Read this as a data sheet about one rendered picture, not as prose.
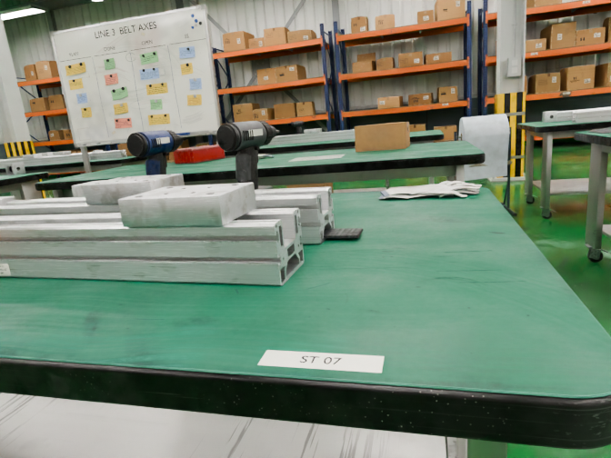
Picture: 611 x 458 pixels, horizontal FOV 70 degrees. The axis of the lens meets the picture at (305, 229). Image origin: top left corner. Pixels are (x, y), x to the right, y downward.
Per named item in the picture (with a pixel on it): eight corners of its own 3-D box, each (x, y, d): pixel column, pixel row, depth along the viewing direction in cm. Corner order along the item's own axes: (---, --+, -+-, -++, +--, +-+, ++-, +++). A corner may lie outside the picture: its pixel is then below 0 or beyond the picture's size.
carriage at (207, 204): (126, 245, 63) (116, 199, 61) (171, 226, 73) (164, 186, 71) (225, 245, 57) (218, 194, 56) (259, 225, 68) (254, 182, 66)
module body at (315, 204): (-15, 244, 100) (-25, 208, 98) (25, 233, 109) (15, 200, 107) (320, 244, 75) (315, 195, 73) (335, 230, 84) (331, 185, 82)
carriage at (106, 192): (89, 218, 88) (82, 184, 86) (125, 206, 98) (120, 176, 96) (155, 216, 83) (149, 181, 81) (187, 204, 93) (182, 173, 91)
